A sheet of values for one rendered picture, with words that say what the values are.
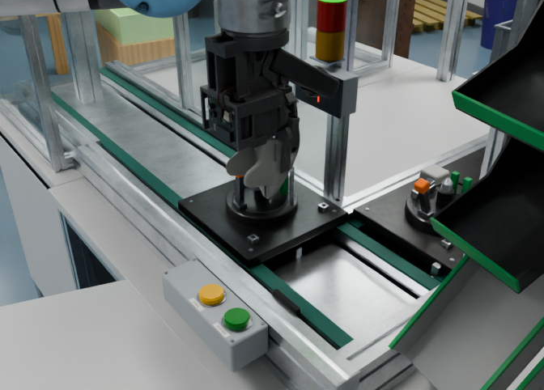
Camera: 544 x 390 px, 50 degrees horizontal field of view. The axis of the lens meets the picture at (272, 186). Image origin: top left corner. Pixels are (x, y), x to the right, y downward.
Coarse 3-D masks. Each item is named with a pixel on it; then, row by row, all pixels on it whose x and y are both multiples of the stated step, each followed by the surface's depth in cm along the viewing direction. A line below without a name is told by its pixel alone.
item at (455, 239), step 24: (504, 168) 72; (528, 168) 72; (480, 192) 72; (504, 192) 71; (528, 192) 70; (432, 216) 70; (456, 216) 71; (480, 216) 70; (504, 216) 68; (528, 216) 67; (456, 240) 67; (480, 240) 67; (504, 240) 66; (528, 240) 65; (480, 264) 65; (504, 264) 64; (528, 264) 63
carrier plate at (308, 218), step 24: (216, 192) 120; (312, 192) 120; (192, 216) 114; (216, 216) 112; (312, 216) 112; (336, 216) 112; (216, 240) 109; (240, 240) 106; (264, 240) 106; (288, 240) 106
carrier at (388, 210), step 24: (432, 168) 124; (408, 192) 120; (432, 192) 116; (456, 192) 115; (360, 216) 114; (384, 216) 112; (408, 216) 111; (408, 240) 106; (432, 240) 106; (456, 264) 100
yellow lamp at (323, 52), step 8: (320, 32) 100; (328, 32) 99; (336, 32) 99; (344, 32) 100; (320, 40) 100; (328, 40) 100; (336, 40) 100; (344, 40) 101; (320, 48) 101; (328, 48) 100; (336, 48) 100; (320, 56) 102; (328, 56) 101; (336, 56) 101
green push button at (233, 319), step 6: (228, 312) 90; (234, 312) 90; (240, 312) 90; (246, 312) 90; (228, 318) 89; (234, 318) 89; (240, 318) 89; (246, 318) 89; (228, 324) 88; (234, 324) 88; (240, 324) 88; (246, 324) 88
